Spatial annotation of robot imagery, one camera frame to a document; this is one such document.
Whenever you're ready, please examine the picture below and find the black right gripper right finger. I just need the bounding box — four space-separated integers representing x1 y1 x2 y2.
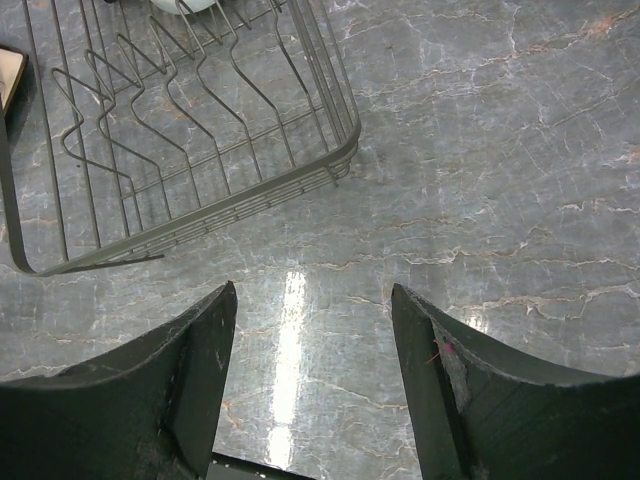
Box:
391 284 639 479

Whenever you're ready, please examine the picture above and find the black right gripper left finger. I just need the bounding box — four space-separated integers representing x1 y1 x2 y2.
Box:
1 282 236 479

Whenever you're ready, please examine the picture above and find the white ceramic bowl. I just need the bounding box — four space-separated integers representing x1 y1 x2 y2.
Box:
151 0 217 15

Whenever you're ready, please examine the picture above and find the square floral plate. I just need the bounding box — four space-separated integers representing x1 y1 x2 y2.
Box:
0 46 28 113

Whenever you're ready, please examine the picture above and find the black wire dish rack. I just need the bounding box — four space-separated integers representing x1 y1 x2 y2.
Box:
1 1 361 277

